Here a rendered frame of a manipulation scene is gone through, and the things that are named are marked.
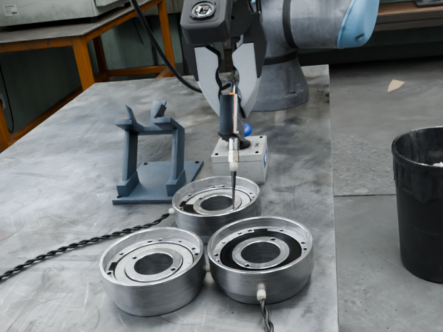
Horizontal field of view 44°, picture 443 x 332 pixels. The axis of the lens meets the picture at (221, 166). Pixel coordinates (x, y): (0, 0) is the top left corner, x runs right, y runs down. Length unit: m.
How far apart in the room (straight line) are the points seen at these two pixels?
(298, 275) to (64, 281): 0.26
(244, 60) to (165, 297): 0.28
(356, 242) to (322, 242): 1.50
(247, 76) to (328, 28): 0.37
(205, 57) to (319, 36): 0.39
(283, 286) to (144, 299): 0.13
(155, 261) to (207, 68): 0.23
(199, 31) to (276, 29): 0.48
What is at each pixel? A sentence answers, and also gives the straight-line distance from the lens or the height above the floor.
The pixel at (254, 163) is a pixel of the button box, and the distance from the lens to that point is 0.74.
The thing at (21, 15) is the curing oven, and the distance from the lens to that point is 2.97.
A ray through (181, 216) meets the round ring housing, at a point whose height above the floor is 0.83.
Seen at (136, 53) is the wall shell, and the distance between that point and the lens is 4.87.
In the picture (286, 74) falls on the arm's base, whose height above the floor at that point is 0.86.
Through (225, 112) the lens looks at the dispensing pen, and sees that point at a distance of 0.63.
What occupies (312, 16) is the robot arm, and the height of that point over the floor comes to 0.97.
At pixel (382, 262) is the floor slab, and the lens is 2.01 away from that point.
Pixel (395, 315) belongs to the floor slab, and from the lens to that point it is 1.79.
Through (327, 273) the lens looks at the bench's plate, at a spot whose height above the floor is 0.80.
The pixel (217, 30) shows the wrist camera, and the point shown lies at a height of 1.04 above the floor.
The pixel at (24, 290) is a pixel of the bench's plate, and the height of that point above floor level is 0.80.
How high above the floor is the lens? 1.13
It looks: 23 degrees down
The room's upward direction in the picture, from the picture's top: 8 degrees counter-clockwise
